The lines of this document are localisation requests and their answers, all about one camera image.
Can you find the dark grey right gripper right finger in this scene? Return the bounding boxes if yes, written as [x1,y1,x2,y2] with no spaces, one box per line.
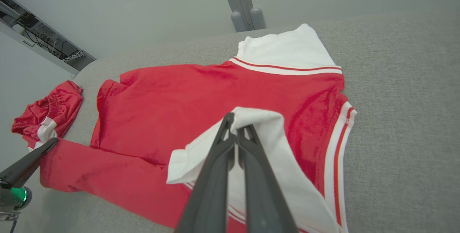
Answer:
[237,125,299,233]

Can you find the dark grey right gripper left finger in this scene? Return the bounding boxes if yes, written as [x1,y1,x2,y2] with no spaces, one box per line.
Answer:
[175,113,236,233]

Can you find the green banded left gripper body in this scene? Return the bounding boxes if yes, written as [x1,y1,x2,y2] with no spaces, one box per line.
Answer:
[0,185,33,223]

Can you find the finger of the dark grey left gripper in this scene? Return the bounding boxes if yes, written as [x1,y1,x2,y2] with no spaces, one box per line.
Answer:
[0,138,59,189]

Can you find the red shorts with white trim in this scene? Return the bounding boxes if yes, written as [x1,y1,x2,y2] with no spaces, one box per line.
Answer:
[11,80,83,150]

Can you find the red white striped jersey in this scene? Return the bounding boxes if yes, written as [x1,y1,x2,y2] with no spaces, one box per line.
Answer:
[40,24,357,233]

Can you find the grey rack with cables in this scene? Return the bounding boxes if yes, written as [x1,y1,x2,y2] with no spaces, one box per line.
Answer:
[0,0,96,77]

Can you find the grey metal frame post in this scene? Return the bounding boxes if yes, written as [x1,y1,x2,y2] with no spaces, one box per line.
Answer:
[217,0,266,33]

